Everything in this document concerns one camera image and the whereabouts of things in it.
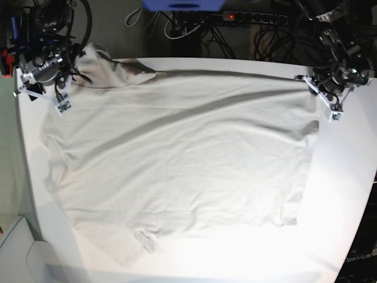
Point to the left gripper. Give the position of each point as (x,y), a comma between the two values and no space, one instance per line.
(334,90)

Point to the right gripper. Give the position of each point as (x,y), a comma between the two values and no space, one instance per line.
(53,91)

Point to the white t-shirt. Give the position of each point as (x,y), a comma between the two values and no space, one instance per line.
(144,155)

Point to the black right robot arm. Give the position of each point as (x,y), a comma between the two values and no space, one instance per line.
(42,50)

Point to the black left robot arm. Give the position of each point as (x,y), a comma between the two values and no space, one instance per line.
(350,67)

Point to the red and blue tools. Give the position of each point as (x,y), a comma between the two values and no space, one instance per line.
(7,52)

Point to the white power strip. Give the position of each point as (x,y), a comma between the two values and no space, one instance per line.
(254,18)

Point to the blue box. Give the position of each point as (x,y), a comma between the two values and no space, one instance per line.
(183,5)

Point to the white plastic bin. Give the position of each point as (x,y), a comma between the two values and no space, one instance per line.
(23,259)

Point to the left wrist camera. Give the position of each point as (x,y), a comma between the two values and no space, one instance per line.
(334,115)

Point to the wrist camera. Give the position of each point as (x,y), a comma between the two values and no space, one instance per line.
(334,115)
(63,106)

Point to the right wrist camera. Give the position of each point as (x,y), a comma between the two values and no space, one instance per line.
(63,106)

